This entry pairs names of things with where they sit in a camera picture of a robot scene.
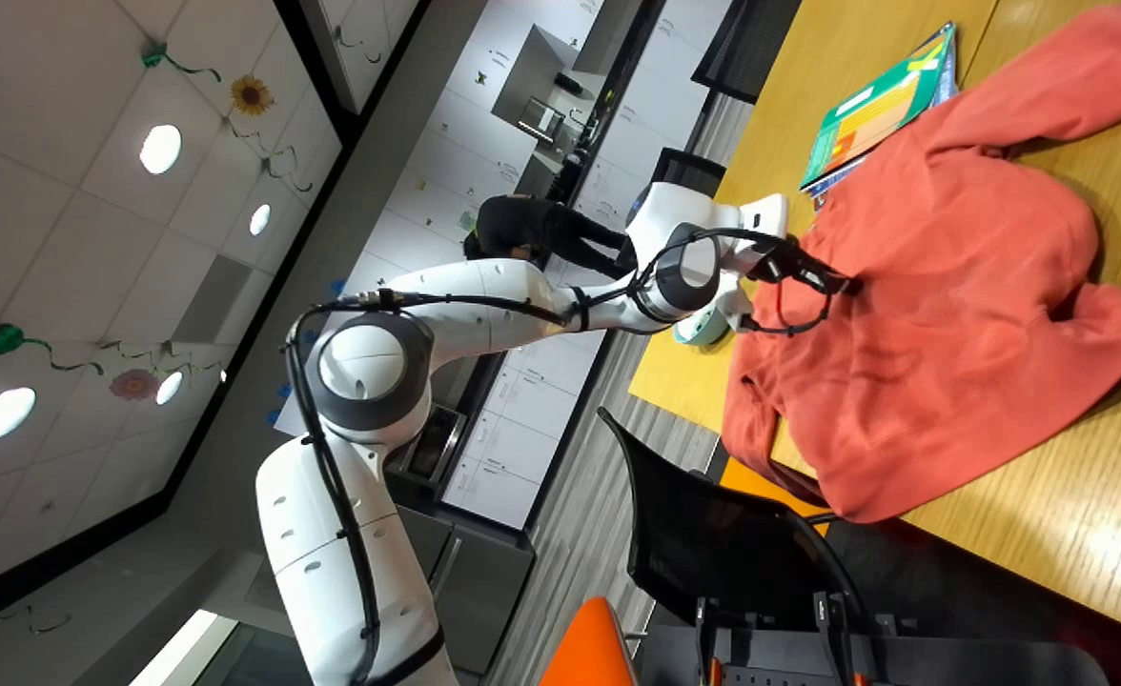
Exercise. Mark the black mesh office chair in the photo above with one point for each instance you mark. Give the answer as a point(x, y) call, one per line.
point(736, 560)

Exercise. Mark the person in black clothes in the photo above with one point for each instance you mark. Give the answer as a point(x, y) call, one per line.
point(540, 226)

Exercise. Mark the green colourful book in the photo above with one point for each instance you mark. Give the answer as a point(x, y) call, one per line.
point(881, 108)

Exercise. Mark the orange red shirt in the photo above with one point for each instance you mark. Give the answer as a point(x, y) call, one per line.
point(974, 325)

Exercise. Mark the teal white round container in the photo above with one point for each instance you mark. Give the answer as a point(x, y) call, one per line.
point(712, 325)

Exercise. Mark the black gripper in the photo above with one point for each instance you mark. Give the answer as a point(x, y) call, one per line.
point(791, 261)

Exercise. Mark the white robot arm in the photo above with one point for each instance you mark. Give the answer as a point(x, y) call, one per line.
point(362, 380)

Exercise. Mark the orange chair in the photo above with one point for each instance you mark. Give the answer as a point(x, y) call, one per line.
point(589, 650)

